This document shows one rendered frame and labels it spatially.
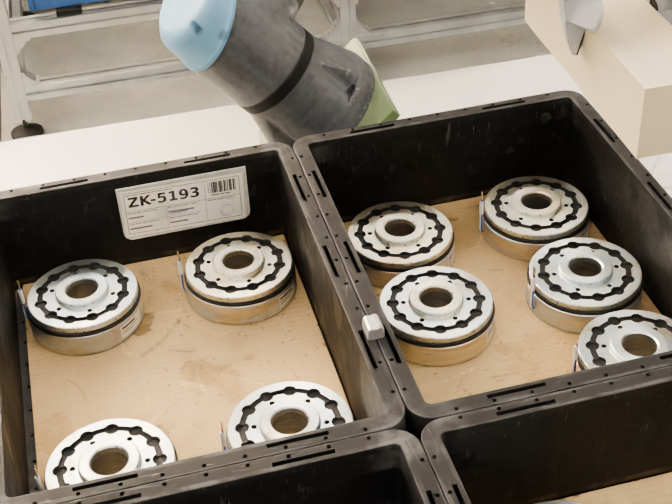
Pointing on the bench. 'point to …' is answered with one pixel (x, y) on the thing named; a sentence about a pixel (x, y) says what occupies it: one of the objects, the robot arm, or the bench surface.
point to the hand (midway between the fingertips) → (614, 30)
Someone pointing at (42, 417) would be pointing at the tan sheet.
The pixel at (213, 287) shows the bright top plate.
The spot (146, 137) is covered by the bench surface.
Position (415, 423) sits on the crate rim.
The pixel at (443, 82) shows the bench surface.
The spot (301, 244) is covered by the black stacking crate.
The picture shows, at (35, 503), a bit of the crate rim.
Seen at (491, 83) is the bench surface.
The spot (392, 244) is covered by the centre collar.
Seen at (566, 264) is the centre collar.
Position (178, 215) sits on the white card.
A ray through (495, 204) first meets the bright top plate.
